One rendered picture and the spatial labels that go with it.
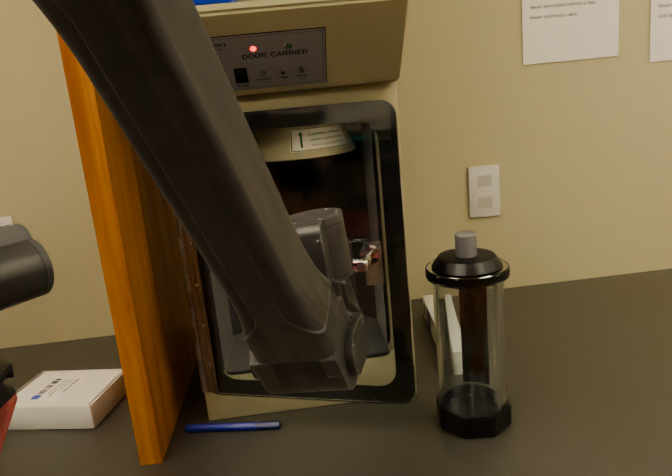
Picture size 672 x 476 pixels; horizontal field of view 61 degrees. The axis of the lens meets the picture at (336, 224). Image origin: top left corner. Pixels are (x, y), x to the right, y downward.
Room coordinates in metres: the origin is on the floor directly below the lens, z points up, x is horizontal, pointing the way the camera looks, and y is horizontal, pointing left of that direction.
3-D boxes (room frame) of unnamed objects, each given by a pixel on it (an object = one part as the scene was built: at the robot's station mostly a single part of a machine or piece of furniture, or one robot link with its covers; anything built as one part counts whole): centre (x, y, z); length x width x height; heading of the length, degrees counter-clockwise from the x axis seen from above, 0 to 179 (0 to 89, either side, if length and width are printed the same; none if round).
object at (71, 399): (0.86, 0.47, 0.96); 0.16 x 0.12 x 0.04; 82
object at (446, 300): (0.72, -0.17, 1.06); 0.11 x 0.11 x 0.21
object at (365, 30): (0.73, 0.06, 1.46); 0.32 x 0.11 x 0.10; 94
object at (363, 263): (0.68, 0.00, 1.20); 0.10 x 0.05 x 0.03; 74
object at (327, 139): (0.73, 0.06, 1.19); 0.30 x 0.01 x 0.40; 74
